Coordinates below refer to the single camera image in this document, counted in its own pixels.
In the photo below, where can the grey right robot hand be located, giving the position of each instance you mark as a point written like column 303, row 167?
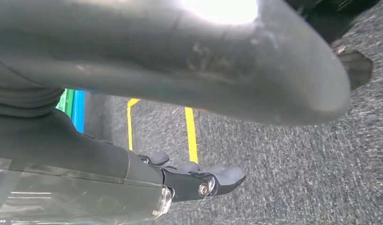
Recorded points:
column 85, row 167

